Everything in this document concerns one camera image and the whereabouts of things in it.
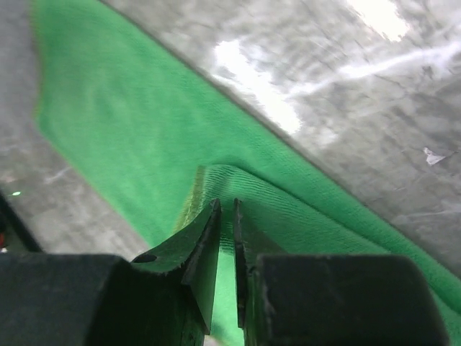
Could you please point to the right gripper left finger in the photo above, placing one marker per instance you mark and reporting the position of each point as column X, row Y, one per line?
column 190, row 257

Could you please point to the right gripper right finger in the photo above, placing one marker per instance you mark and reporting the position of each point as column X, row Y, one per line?
column 249, row 242

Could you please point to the green towel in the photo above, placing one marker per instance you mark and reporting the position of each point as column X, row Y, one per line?
column 158, row 143

